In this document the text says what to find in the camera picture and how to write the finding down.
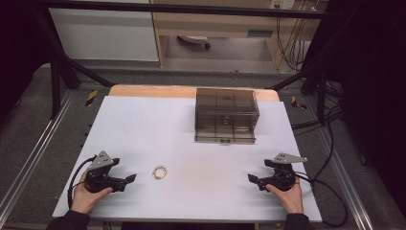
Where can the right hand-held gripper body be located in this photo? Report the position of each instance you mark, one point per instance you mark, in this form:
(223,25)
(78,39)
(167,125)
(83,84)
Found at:
(282,179)

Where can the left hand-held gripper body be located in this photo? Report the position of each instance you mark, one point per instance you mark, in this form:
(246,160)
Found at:
(99,179)

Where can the smoky transparent drawer box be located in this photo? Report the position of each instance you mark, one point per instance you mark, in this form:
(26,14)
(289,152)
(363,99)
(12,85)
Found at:
(223,110)

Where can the person's right hand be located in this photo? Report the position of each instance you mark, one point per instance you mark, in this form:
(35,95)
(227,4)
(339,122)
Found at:
(292,201)

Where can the person's left hand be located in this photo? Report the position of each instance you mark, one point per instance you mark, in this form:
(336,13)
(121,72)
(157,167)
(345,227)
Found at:
(83,199)

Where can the white table cover sheet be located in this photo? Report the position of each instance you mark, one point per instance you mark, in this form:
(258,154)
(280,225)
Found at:
(198,191)

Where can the yellow black tape marker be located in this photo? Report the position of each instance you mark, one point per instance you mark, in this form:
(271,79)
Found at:
(91,98)
(297,103)

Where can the white cabinet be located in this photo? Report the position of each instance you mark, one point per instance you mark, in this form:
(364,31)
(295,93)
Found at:
(105,35)

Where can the black curtain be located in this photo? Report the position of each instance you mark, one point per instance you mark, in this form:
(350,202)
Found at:
(379,96)
(17,48)

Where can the office chair base caster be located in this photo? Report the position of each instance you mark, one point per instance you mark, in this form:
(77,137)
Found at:
(194,40)

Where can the silver metal floor rail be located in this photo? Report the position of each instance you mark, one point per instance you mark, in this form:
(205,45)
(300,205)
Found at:
(35,148)
(348,179)

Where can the black metal frame strut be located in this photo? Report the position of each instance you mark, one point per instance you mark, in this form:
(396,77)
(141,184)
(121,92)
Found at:
(320,76)
(63,64)

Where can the white wall socket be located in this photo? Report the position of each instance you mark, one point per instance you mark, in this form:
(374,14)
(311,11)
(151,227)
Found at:
(282,4)

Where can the black metal frame crossbar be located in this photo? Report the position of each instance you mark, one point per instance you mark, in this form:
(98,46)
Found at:
(191,8)

